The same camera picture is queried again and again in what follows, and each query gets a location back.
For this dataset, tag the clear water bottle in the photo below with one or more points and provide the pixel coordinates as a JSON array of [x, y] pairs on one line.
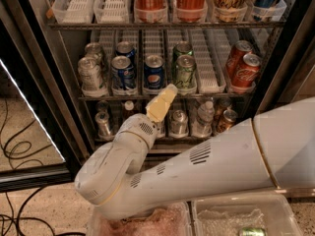
[[202, 126]]

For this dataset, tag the steel fridge cabinet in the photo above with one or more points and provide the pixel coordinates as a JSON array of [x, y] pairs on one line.
[[287, 35]]

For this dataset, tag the gold can bottom front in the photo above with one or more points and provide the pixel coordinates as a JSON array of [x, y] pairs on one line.
[[226, 120]]

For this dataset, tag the silver can bottom rear left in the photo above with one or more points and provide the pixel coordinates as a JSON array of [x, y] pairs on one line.
[[102, 106]]

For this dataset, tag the gold can bottom rear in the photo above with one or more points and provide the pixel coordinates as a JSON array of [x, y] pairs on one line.
[[221, 105]]

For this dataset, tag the blue Pepsi can rear left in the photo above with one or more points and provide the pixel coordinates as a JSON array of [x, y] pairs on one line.
[[126, 48]]

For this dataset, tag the brown tea bottle left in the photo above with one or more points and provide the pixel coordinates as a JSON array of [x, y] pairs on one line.
[[129, 109]]

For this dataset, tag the green can front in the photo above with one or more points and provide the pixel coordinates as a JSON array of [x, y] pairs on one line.
[[184, 71]]

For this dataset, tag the clear bin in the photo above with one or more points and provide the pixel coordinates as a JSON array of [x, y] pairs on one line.
[[166, 220], [226, 215]]

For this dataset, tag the white sprite can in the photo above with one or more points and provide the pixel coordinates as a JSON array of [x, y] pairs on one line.
[[90, 74], [94, 49]]

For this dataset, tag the empty white tray middle shelf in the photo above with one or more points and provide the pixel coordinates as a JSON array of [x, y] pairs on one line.
[[209, 78]]

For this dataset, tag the silver can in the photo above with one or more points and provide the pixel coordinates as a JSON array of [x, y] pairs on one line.
[[103, 121], [178, 122], [102, 106]]

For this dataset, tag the silver can bottom front left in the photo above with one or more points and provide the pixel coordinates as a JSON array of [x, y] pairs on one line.
[[103, 121]]

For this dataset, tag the blue Pepsi can centre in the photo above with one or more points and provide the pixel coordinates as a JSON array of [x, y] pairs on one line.
[[153, 72]]

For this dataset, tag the red Coke can rear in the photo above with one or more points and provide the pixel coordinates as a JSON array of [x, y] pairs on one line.
[[238, 50]]

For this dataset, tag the blue Pepsi can front left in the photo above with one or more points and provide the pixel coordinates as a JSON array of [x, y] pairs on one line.
[[123, 73]]

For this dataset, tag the green can in bin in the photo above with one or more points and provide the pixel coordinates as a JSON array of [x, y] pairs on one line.
[[252, 231]]

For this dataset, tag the brown tea bottle right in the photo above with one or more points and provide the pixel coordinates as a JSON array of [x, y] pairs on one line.
[[160, 130]]

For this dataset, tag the empty clear tray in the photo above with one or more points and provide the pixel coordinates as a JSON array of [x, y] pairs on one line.
[[73, 11], [112, 11]]

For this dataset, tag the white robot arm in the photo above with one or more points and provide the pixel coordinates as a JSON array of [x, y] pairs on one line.
[[275, 149]]

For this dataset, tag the green can rear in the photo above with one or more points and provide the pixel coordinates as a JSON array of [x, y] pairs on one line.
[[182, 48]]

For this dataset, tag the green can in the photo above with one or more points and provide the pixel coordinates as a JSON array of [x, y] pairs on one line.
[[252, 231], [184, 71], [182, 48]]

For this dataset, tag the white Sprite can rear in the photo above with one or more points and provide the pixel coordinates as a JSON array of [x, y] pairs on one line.
[[94, 49]]

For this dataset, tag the white Sprite can front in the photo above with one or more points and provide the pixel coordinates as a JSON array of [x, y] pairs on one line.
[[90, 74]]

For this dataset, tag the glass fridge door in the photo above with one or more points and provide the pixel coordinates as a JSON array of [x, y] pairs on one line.
[[42, 140]]

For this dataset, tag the brown tea bottle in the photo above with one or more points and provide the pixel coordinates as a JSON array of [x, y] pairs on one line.
[[160, 130], [129, 109]]

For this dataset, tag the red Coke can front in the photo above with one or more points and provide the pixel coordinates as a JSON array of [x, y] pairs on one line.
[[246, 71]]

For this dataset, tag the clear bin left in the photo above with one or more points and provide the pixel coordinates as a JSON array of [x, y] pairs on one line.
[[166, 220]]

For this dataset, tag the silver can bottom centre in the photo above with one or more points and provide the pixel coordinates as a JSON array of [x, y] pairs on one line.
[[178, 122]]

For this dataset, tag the empty clear tray top left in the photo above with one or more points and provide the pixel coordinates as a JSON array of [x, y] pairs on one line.
[[73, 11]]

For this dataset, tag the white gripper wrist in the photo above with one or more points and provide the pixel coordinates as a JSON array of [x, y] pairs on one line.
[[139, 127]]

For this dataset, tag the clear bin right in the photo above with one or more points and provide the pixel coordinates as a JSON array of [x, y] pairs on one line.
[[226, 215]]

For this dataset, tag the blue pepsi can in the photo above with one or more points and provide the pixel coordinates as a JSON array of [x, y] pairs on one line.
[[126, 48], [153, 72], [123, 73]]

